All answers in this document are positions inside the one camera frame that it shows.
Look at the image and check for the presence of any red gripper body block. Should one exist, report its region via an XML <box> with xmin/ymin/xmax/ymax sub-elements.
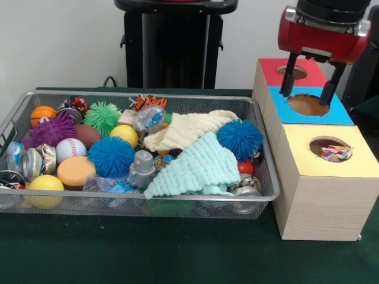
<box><xmin>277</xmin><ymin>5</ymin><xmax>372</xmax><ymax>66</ymax></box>

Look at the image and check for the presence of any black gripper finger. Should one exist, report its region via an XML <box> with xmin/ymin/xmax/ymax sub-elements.
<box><xmin>319</xmin><ymin>62</ymin><xmax>346</xmax><ymax>107</ymax></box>
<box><xmin>280</xmin><ymin>52</ymin><xmax>298</xmax><ymax>98</ymax></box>

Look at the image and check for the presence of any polka dot patterned cloth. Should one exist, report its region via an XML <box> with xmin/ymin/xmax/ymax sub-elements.
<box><xmin>318</xmin><ymin>144</ymin><xmax>352</xmax><ymax>163</ymax></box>

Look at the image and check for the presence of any cream knitted cloth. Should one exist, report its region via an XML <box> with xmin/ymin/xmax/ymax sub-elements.
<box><xmin>143</xmin><ymin>109</ymin><xmax>239</xmax><ymax>152</ymax></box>

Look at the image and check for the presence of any mint knitted cloth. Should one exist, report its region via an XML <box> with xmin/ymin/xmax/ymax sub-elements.
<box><xmin>143</xmin><ymin>131</ymin><xmax>241</xmax><ymax>199</ymax></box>

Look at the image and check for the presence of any silver mesh bin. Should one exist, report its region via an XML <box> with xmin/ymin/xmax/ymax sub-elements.
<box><xmin>0</xmin><ymin>91</ymin><xmax>281</xmax><ymax>221</ymax></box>

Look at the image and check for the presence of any wooden box with three holes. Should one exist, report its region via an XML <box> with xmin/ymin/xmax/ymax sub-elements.
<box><xmin>252</xmin><ymin>58</ymin><xmax>379</xmax><ymax>241</ymax></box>

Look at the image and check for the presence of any dark green side table cloth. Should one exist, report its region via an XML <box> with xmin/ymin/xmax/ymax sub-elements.
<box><xmin>351</xmin><ymin>94</ymin><xmax>379</xmax><ymax>127</ymax></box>

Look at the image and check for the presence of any blue spiky ball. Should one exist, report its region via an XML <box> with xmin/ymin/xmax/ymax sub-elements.
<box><xmin>216</xmin><ymin>119</ymin><xmax>264</xmax><ymax>162</ymax></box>
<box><xmin>87</xmin><ymin>135</ymin><xmax>136</xmax><ymax>178</ymax></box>

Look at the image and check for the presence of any yellow tennis ball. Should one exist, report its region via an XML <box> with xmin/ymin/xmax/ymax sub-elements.
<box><xmin>109</xmin><ymin>124</ymin><xmax>139</xmax><ymax>149</ymax></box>

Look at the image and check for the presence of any green spiky ball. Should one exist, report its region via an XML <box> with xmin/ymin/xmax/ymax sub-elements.
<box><xmin>83</xmin><ymin>102</ymin><xmax>123</xmax><ymax>138</ymax></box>

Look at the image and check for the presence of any dark green tablecloth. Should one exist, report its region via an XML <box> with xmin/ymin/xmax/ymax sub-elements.
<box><xmin>0</xmin><ymin>86</ymin><xmax>379</xmax><ymax>284</ymax></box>

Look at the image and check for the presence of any white baseball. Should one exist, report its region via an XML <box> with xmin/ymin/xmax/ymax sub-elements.
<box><xmin>55</xmin><ymin>138</ymin><xmax>87</xmax><ymax>164</ymax></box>

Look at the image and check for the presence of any orange foam disc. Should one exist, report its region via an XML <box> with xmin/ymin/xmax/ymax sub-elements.
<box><xmin>56</xmin><ymin>156</ymin><xmax>97</xmax><ymax>190</ymax></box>

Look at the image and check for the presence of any purple spiky ball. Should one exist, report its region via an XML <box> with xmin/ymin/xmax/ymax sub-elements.
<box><xmin>22</xmin><ymin>111</ymin><xmax>78</xmax><ymax>149</ymax></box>

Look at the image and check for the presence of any black frame stand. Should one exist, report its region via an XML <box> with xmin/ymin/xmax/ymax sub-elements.
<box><xmin>342</xmin><ymin>5</ymin><xmax>379</xmax><ymax>104</ymax></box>

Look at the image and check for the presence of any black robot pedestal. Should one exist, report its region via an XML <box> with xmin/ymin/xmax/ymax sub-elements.
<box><xmin>114</xmin><ymin>0</ymin><xmax>239</xmax><ymax>89</ymax></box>

